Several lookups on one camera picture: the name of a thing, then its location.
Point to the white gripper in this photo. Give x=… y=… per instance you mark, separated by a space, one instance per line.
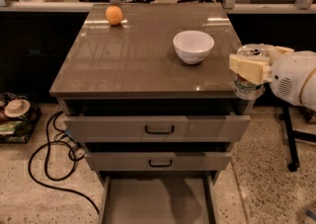
x=288 y=76

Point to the orange fruit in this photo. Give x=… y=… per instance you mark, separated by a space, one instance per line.
x=114 y=15

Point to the box of toys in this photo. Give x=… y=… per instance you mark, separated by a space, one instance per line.
x=18 y=130

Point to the top grey drawer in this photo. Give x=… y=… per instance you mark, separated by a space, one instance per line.
x=160 y=128

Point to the bottom grey drawer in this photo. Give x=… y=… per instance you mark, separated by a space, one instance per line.
x=158 y=200

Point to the grey drawer cabinet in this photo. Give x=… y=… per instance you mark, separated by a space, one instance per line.
x=133 y=69

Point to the middle grey drawer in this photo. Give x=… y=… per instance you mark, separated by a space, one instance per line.
x=155 y=156

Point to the beige toy hat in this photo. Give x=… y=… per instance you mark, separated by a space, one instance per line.
x=17 y=108

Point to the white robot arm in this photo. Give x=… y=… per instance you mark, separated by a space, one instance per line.
x=291 y=74

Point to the grey drawer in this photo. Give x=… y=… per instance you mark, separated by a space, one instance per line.
x=160 y=128
x=155 y=156
x=158 y=200

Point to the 7up soda can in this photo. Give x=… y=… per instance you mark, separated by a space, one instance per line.
x=243 y=88

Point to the white ceramic bowl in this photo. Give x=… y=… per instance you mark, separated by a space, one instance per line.
x=193 y=47

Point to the black stand leg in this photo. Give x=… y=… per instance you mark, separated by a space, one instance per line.
x=292 y=135

